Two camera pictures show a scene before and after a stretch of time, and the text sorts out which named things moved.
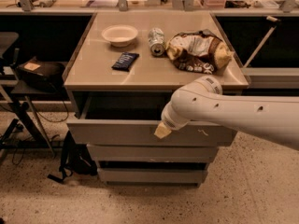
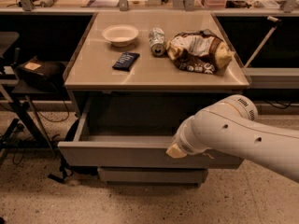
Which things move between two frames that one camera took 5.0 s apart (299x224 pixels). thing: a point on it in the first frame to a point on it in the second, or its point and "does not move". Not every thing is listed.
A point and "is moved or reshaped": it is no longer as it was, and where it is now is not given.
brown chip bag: [198, 50] does not move
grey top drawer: [132, 118] is moved or reshaped
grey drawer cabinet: [121, 77] does not move
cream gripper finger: [162, 131] to [175, 151]
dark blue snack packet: [125, 61] does not move
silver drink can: [156, 39] does not move
